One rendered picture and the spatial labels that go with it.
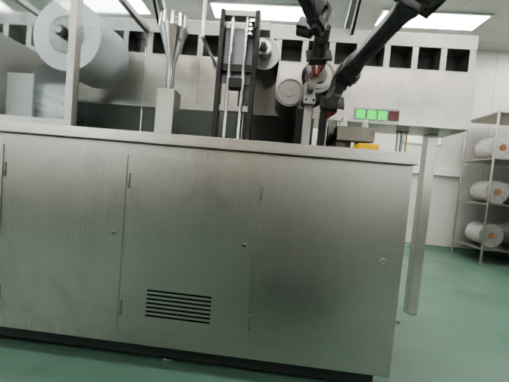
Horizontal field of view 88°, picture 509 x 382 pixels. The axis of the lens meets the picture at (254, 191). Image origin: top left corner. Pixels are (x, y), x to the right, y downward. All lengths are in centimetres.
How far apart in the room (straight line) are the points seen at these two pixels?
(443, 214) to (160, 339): 408
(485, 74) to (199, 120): 424
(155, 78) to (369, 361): 173
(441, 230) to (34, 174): 447
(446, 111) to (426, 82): 20
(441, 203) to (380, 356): 356
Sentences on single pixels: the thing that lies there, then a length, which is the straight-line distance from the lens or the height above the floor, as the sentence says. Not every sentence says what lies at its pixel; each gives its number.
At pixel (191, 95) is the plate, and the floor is 123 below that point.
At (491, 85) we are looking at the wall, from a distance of 508.
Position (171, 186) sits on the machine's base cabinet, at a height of 71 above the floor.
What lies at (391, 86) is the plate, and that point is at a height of 135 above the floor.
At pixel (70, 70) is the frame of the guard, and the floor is 112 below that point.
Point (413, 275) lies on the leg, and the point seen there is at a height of 25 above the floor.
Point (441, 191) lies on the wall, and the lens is 455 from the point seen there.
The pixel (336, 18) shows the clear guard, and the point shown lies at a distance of 181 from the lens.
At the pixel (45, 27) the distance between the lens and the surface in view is 146.
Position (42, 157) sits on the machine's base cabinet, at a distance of 128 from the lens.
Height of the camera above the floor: 76
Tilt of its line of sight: 2 degrees down
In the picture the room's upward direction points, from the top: 5 degrees clockwise
